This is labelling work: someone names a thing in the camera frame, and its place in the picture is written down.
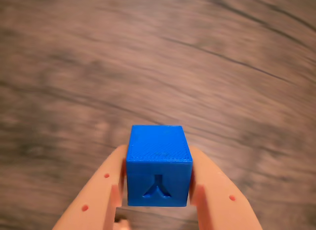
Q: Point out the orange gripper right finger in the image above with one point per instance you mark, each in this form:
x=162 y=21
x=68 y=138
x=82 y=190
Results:
x=222 y=203

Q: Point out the blue cube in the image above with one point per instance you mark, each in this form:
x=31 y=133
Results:
x=158 y=175

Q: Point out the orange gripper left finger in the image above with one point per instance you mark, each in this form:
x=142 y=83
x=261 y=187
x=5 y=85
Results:
x=98 y=190

